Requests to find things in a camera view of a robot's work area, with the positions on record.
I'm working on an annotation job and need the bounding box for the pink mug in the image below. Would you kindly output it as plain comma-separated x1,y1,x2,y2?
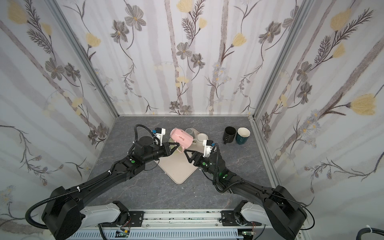
170,128,194,153

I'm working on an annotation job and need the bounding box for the cream white mug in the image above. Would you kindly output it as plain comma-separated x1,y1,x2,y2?
196,133,209,146

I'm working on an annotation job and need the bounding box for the black mug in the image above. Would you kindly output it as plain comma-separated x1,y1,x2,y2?
223,127,237,145

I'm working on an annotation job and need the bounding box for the dark teal mug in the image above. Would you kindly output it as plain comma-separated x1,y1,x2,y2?
236,127,251,145

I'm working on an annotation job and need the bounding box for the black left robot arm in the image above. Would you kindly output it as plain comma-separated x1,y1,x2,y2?
25,128,180,240

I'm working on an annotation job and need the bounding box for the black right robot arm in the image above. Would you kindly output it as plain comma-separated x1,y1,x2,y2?
184,144,308,240

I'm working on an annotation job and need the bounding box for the grey mug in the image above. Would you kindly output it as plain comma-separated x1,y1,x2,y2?
185,128,195,138

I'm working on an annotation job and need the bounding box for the beige plastic tray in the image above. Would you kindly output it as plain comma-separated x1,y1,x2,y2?
159,128,204,185

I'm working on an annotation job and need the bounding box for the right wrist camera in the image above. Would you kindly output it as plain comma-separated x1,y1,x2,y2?
203,140,215,158

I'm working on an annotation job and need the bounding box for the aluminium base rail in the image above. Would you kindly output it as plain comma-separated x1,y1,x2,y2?
55,208,310,240

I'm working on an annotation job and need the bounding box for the white perforated cable duct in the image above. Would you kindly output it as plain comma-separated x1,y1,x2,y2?
64,228,244,240

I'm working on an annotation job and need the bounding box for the black corrugated cable hose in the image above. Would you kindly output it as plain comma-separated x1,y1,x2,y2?
356,227,384,240

